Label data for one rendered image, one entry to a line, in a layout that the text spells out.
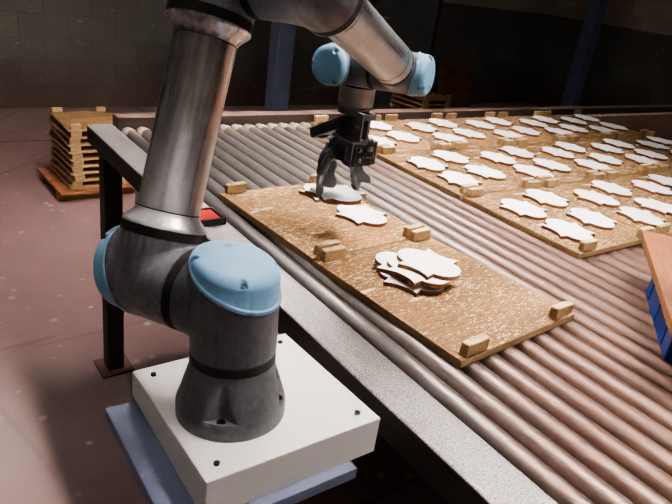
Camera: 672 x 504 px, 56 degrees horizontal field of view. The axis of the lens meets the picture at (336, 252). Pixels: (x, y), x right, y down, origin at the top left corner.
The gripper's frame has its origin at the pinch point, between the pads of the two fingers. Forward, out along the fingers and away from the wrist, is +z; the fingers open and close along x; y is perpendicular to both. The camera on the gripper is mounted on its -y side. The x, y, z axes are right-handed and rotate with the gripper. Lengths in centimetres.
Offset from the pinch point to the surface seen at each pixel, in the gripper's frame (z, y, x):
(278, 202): 10.8, -21.1, -0.6
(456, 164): 12, -32, 80
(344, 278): 10.0, 19.4, -11.0
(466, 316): 9.7, 41.3, 1.3
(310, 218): 10.6, -9.3, 1.1
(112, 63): 73, -488, 127
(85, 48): 61, -490, 103
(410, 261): 6.0, 24.8, 1.3
